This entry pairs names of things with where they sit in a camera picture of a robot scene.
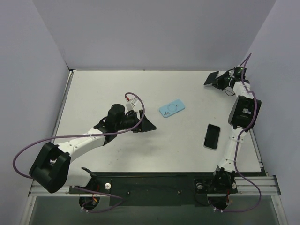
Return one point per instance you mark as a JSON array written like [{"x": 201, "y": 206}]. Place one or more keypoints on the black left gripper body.
[{"x": 140, "y": 120}]

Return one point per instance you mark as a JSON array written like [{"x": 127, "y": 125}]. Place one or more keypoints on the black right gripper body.
[{"x": 220, "y": 80}]

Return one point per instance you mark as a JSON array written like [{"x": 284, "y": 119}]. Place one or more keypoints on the light blue phone case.
[{"x": 171, "y": 108}]

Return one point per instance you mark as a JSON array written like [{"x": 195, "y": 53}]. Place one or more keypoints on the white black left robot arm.
[{"x": 50, "y": 168}]

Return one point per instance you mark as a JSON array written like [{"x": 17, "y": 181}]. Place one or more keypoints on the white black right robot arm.
[{"x": 241, "y": 119}]

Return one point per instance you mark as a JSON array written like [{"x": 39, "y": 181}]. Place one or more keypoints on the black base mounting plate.
[{"x": 165, "y": 188}]

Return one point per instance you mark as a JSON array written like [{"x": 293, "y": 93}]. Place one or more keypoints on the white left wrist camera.
[{"x": 130, "y": 105}]

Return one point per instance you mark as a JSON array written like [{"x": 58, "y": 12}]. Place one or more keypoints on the aluminium frame rail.
[{"x": 268, "y": 185}]

